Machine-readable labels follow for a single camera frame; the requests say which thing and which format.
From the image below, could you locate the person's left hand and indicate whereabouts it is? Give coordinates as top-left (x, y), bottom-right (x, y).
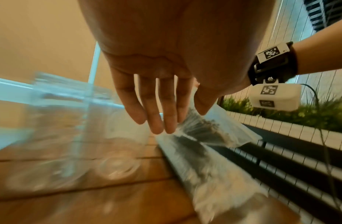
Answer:
top-left (77, 0), bottom-right (276, 134)

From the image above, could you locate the transparent plastic cup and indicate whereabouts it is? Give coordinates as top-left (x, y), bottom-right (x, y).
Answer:
top-left (4, 72), bottom-right (93, 193)
top-left (90, 87), bottom-right (152, 181)

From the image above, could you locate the clear plastic zip bag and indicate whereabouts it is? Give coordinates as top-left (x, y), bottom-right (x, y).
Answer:
top-left (155, 105), bottom-right (301, 224)

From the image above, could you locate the person's right forearm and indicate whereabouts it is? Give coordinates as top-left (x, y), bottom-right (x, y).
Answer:
top-left (292, 32), bottom-right (342, 76)

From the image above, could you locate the black wristband with white markers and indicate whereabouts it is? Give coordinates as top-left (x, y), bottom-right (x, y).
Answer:
top-left (247, 41), bottom-right (299, 86)

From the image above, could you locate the beige roller blind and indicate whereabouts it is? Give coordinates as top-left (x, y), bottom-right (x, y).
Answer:
top-left (0, 0), bottom-right (97, 85)

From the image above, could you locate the white tiled planter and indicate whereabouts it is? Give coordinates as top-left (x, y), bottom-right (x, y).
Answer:
top-left (226, 110), bottom-right (342, 224)

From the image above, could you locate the green plant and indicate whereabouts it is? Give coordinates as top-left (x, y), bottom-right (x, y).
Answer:
top-left (220, 94), bottom-right (342, 134)

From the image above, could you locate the black slatted bench backrest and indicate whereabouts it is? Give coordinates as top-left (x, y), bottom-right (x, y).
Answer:
top-left (217, 122), bottom-right (342, 224)

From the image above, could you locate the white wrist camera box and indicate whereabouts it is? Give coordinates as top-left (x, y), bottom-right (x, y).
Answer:
top-left (248, 83), bottom-right (303, 112)

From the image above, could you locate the black cable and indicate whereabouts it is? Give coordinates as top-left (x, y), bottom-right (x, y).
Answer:
top-left (300, 83), bottom-right (342, 211)

